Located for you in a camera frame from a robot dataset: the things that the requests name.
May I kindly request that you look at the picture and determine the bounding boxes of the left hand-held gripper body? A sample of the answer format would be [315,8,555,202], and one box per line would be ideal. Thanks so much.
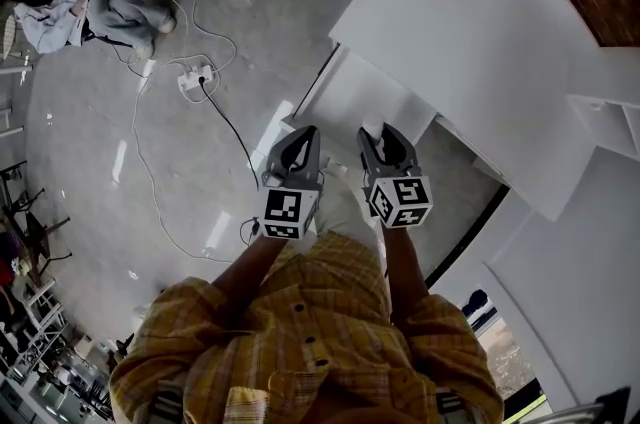
[255,169,326,243]

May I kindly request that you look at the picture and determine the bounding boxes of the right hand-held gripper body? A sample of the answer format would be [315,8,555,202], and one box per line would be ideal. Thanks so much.
[360,163,434,230]

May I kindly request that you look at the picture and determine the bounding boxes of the white drawer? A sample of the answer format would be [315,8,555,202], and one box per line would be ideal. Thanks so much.
[249,42,440,176]

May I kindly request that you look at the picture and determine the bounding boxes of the person's left forearm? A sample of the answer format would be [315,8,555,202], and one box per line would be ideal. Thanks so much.
[209,233,292,314]

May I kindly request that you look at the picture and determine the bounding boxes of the person's right forearm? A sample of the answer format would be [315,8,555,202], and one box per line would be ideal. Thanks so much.
[381,223,432,329]

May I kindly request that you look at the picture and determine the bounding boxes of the person's beige trousers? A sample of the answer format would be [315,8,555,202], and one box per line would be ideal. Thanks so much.
[313,161,385,259]

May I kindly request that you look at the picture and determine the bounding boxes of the white power strip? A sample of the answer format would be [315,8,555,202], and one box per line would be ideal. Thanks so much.
[176,63,218,95]

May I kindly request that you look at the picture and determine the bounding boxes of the small black umbrella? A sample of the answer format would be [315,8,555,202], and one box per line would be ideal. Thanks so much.
[461,288,490,319]

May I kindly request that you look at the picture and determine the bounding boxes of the yellow plaid shirt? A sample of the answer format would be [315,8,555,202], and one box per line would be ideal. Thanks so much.
[108,230,505,424]

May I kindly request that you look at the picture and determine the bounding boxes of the black framed window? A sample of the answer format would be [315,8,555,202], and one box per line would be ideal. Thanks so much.
[468,300,547,414]

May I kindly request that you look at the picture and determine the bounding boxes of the black metal chair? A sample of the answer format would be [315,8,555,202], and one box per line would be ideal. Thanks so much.
[0,158,75,289]

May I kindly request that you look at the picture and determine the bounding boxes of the round mesh seat chair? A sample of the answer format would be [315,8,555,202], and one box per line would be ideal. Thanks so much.
[0,13,22,61]

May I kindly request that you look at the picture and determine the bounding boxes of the black cable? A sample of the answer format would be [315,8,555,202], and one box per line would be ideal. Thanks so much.
[198,78,262,192]

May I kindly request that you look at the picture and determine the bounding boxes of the long white cable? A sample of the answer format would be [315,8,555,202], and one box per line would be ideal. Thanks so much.
[129,75,237,264]

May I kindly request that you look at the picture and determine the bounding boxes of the grey shoulder strap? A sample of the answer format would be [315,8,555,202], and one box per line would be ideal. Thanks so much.
[433,389,465,424]
[148,381,185,424]

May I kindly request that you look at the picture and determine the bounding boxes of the white wire rack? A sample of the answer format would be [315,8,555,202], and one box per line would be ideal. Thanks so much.
[0,275,117,424]

